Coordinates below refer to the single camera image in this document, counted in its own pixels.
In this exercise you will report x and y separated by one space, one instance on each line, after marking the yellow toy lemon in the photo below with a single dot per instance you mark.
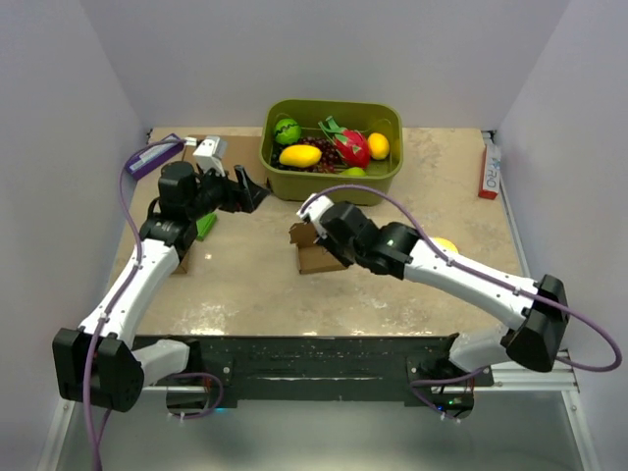
379 146

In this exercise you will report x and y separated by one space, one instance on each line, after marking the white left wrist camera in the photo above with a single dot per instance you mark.
209 155

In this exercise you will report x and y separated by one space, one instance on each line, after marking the small brown cardboard box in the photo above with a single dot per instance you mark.
183 266

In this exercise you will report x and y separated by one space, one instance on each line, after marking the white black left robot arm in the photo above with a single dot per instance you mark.
96 363

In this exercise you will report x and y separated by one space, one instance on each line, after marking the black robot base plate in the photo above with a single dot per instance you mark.
391 369

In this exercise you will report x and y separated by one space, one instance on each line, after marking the dark toy grapes bunch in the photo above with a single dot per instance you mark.
330 163

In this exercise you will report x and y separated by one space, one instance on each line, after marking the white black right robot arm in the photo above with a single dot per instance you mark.
531 328

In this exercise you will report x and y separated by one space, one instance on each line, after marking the large closed cardboard box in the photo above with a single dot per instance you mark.
238 150

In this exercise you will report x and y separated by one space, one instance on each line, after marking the green toy lime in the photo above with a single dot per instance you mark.
354 172

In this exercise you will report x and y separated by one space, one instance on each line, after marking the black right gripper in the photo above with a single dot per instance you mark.
328 243

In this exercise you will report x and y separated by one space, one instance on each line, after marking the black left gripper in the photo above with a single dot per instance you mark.
242 195

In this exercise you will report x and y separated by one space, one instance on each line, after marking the purple rectangular box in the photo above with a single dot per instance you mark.
153 156

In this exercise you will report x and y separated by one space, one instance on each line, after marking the green toy watermelon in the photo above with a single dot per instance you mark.
287 131

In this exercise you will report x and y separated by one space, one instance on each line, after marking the pink toy dragon fruit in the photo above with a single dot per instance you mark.
351 145

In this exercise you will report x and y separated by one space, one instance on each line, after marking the green small box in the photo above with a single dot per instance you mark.
205 225

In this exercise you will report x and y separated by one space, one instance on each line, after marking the yellow toy mango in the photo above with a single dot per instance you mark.
300 156

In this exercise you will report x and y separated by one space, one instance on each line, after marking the round yellow sponge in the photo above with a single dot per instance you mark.
445 244

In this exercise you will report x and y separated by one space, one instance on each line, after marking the red white toothpaste box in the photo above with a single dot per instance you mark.
489 183

